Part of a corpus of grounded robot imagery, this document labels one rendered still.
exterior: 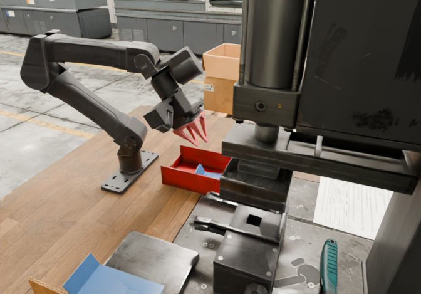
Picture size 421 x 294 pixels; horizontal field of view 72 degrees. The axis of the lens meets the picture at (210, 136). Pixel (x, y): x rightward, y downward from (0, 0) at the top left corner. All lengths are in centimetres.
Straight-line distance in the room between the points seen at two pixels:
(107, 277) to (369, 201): 63
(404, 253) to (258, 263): 21
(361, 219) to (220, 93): 231
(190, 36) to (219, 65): 282
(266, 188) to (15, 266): 53
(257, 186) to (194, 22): 517
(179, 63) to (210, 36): 473
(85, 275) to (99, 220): 17
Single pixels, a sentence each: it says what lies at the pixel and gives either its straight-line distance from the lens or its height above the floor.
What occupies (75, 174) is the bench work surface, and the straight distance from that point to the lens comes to 93.
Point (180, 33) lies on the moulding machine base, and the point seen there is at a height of 42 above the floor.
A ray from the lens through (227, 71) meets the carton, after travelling 282.
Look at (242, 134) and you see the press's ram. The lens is 47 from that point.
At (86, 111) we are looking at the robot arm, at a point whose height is 110.
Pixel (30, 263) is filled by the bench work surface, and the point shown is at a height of 90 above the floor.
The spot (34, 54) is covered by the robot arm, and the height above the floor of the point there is 125.
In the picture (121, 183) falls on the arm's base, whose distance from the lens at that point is 83.
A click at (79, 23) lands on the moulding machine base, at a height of 44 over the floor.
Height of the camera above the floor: 141
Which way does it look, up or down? 29 degrees down
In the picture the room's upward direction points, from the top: straight up
